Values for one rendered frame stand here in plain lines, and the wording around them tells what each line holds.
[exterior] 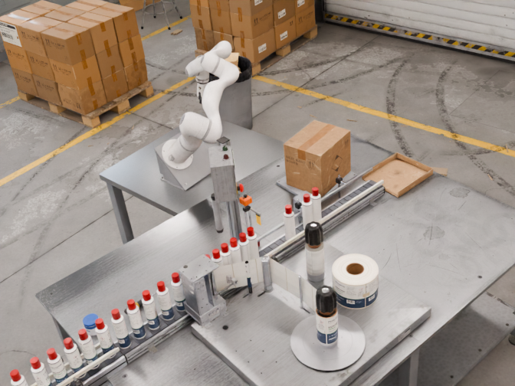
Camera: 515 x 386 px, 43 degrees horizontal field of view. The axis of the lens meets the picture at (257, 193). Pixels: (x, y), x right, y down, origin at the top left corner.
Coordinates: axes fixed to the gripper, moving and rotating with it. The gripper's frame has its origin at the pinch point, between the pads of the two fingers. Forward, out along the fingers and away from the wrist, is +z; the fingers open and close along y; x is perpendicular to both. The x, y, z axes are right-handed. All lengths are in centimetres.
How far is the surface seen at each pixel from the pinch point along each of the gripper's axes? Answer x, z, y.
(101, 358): -32, -8, -202
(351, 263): -120, -29, -135
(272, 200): -69, 3, -72
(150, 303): -43, -19, -177
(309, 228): -99, -41, -132
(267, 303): -89, -10, -153
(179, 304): -52, -9, -166
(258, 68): 27, 115, 240
